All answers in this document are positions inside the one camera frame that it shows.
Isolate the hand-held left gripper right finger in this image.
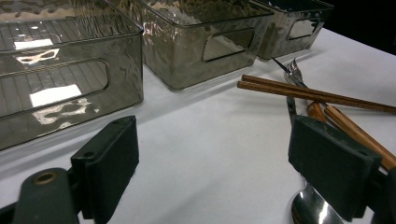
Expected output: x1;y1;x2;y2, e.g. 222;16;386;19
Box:
288;115;382;222

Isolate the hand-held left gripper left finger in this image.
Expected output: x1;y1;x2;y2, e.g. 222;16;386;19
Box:
70;115;140;224

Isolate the wooden-handled metal knife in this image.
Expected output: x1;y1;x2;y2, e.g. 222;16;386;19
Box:
271;56;328;124

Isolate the smoky clear plastic bin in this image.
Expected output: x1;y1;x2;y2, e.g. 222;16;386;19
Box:
248;0;334;61
108;0;275;91
0;0;145;152

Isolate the brown wooden chopstick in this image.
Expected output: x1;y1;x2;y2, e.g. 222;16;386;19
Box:
241;74;396;111
236;80;396;115

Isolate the wooden-handled metal fork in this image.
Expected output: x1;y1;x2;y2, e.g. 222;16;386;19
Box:
283;59;396;172

